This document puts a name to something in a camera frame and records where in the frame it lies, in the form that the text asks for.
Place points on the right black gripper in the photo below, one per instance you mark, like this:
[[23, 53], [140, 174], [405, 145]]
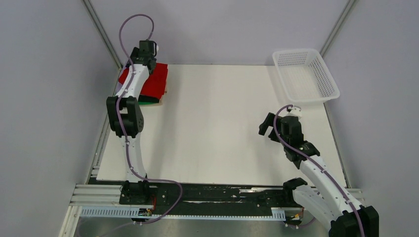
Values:
[[268, 122]]

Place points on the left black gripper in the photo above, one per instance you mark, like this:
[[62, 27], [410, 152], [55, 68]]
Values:
[[134, 54]]

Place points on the red t shirt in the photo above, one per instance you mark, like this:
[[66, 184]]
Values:
[[154, 86]]

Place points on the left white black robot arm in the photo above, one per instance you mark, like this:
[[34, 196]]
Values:
[[126, 118]]

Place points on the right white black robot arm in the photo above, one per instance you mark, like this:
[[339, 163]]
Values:
[[341, 214]]

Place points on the wooden board under stack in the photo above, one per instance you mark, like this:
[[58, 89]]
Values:
[[162, 97]]

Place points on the folded black t shirt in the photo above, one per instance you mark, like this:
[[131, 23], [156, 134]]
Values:
[[144, 98]]

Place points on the folded green t shirt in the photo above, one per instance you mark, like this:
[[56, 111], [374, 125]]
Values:
[[147, 104]]

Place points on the white plastic basket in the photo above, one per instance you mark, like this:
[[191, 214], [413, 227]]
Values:
[[305, 76]]

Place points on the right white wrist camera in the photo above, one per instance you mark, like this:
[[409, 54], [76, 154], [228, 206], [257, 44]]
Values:
[[295, 111]]

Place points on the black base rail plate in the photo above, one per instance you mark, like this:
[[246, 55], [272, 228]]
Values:
[[214, 200]]

